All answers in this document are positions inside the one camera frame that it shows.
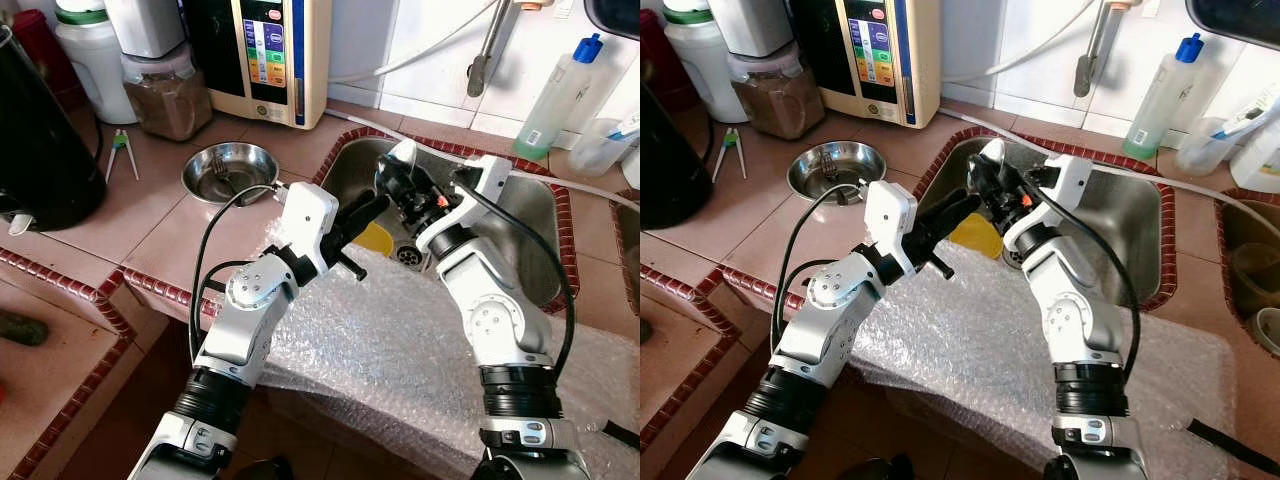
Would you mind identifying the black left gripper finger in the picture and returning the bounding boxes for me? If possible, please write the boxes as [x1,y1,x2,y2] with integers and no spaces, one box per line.
[934,203,984,251]
[922,193,976,233]
[348,200,392,246]
[338,192,385,229]

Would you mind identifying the yellow plastic bowl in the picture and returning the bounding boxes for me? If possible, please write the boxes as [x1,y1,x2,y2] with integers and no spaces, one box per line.
[352,220,397,257]
[945,212,1004,261]

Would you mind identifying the small steel bowl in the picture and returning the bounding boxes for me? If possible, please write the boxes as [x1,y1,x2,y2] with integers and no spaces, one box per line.
[182,142,282,207]
[787,140,888,206]

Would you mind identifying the clear bubble wrap sheet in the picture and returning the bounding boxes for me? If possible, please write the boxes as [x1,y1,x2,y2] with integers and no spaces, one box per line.
[255,240,641,480]
[850,240,1236,480]

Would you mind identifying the steel fork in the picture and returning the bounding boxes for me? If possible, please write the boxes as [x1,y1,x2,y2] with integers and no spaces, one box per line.
[210,152,246,199]
[818,150,851,199]

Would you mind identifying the detergent bottle blue cap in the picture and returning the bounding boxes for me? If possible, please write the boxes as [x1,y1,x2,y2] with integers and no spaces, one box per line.
[1122,33,1206,161]
[512,33,606,162]

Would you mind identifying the beige water ionizer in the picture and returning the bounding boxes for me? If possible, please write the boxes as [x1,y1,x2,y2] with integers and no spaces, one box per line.
[183,0,333,131]
[790,0,943,131]

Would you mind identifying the clear plastic cup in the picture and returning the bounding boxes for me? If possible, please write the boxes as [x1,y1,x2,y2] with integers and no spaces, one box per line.
[1175,117,1241,178]
[570,117,638,179]

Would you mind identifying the brown powder jar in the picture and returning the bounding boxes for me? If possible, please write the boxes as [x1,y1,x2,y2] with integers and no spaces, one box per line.
[122,45,213,143]
[727,45,826,141]

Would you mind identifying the white green tongs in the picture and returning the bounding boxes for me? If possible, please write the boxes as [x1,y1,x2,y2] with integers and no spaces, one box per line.
[105,127,141,184]
[712,127,748,184]

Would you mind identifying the black electric kettle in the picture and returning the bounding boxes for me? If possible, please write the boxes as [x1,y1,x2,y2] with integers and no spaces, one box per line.
[640,80,716,231]
[0,25,108,233]

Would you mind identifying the clear drinking glass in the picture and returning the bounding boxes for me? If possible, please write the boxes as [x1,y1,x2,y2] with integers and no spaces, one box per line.
[1230,240,1280,311]

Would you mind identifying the black pan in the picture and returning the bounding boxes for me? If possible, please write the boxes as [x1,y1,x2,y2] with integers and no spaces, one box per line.
[1185,0,1280,51]
[583,0,641,41]

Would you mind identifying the white plastic appliance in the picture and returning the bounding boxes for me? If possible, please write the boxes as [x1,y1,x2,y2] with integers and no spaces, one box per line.
[105,0,186,59]
[707,0,796,59]

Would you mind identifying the dark red container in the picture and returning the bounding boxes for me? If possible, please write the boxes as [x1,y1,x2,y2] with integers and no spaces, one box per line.
[640,8,673,86]
[10,8,79,106]

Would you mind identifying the white jug green lid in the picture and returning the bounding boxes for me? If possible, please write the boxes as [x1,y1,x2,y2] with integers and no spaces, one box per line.
[55,0,139,126]
[662,0,746,126]

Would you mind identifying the small white bowl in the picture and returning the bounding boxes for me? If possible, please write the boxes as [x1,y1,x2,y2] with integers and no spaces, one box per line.
[1252,305,1280,356]

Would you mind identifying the dark green object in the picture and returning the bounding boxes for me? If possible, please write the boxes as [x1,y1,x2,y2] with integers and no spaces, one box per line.
[0,308,49,347]

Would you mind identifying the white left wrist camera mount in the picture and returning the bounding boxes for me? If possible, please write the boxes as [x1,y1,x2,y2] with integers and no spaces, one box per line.
[275,182,339,276]
[865,180,919,276]

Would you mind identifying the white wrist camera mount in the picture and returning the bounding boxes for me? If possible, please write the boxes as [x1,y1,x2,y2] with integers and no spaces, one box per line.
[865,180,919,276]
[275,182,339,276]
[455,155,513,233]
[1040,153,1093,229]

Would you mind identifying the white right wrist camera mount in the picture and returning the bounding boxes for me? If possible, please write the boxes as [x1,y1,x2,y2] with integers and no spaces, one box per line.
[455,155,513,233]
[1040,153,1093,229]

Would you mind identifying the thin white hose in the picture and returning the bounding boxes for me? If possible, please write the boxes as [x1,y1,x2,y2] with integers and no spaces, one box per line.
[330,0,501,86]
[940,0,1101,86]

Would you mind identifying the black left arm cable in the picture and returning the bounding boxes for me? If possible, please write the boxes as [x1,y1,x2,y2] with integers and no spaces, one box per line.
[770,183,869,351]
[187,183,286,363]

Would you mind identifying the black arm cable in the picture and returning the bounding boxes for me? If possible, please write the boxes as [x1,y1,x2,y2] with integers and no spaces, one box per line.
[187,183,286,363]
[770,183,869,351]
[450,175,579,386]
[1030,175,1142,386]

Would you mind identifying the steel wall faucet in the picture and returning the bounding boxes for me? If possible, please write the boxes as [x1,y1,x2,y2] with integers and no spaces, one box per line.
[466,0,546,99]
[1073,0,1146,99]

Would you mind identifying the thick white hose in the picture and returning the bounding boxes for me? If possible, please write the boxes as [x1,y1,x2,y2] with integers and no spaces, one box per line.
[322,105,641,213]
[940,105,1280,218]

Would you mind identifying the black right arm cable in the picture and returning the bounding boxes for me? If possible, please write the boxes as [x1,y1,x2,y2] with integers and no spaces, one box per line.
[1030,175,1142,386]
[450,175,579,386]

